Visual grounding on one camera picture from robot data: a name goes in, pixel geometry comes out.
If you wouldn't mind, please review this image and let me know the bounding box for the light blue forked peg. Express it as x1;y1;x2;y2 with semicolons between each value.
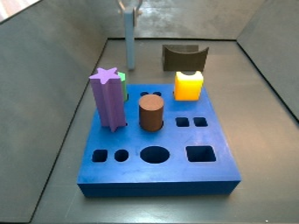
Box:
124;8;136;70

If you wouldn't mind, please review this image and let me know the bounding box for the orange peg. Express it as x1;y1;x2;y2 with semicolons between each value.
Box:
174;71;203;101

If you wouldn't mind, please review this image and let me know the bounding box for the purple star peg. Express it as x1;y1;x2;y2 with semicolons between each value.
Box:
88;67;127;132

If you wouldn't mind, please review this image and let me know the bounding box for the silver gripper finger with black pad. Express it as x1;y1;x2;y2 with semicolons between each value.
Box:
116;0;126;11

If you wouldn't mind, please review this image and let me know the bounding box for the dark blue peg board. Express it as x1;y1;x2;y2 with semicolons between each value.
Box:
78;84;242;197

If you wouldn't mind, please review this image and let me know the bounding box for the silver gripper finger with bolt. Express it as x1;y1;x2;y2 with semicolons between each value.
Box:
134;0;144;16

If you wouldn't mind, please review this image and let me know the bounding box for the brown cylinder peg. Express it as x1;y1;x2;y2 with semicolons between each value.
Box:
139;94;164;132

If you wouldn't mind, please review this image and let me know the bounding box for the green hexagon peg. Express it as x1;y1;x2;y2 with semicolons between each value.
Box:
118;72;128;102

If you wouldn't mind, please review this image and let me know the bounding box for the black regrasp fixture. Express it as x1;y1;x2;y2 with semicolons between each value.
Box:
163;45;210;72

